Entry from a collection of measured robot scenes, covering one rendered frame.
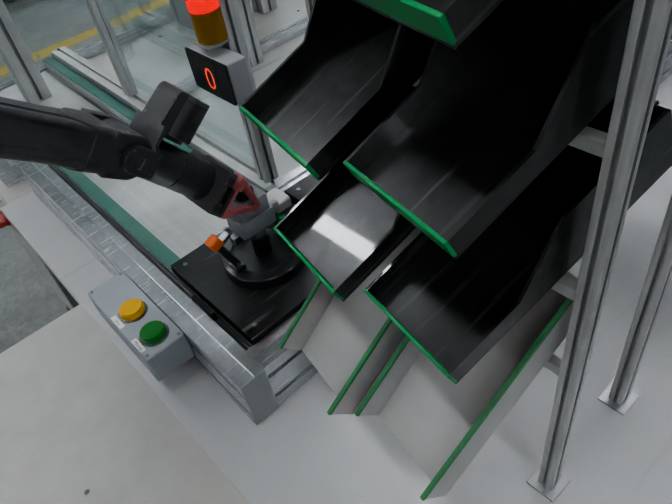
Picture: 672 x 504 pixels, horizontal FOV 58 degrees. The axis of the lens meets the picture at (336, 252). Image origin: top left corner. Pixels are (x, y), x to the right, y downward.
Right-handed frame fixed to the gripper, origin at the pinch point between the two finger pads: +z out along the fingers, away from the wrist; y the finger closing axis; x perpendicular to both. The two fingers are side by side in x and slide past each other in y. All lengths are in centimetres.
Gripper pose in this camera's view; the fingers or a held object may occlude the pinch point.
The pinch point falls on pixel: (245, 199)
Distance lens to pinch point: 94.5
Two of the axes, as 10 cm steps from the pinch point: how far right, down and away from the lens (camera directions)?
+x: -4.8, 8.7, 0.9
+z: 5.8, 2.3, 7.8
